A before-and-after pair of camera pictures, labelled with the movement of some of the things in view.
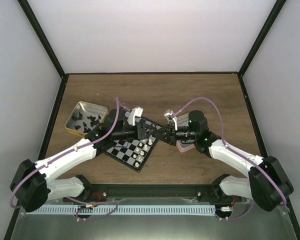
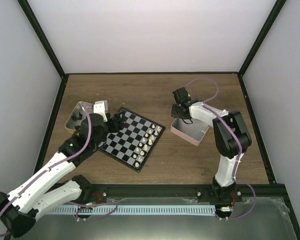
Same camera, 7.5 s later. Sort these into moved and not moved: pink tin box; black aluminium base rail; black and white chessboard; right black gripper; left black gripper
Moved: pink tin box; left black gripper; right black gripper
Not moved: black and white chessboard; black aluminium base rail
